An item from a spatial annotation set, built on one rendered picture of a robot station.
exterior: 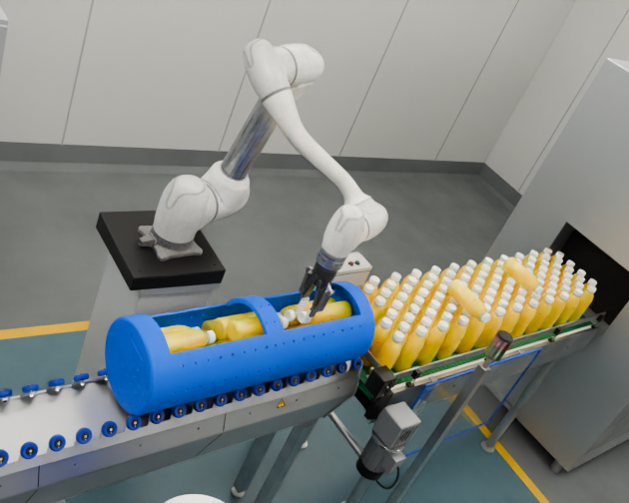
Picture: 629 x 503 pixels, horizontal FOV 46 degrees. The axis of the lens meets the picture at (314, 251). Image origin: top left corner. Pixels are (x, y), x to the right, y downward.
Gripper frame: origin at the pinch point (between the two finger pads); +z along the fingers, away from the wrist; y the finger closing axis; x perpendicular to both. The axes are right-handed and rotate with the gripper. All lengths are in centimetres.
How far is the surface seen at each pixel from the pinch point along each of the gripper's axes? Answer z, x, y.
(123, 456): 34, -63, 12
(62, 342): 120, -17, -113
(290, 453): 72, 20, 8
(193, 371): 4, -49, 11
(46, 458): 27, -86, 10
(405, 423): 34, 40, 33
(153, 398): 9, -61, 13
